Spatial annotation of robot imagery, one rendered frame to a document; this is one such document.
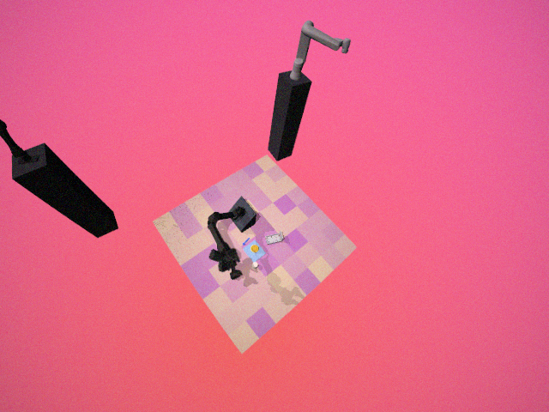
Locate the light blue square mat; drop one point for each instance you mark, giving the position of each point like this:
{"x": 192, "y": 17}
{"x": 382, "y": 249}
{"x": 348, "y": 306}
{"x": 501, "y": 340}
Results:
{"x": 254, "y": 255}

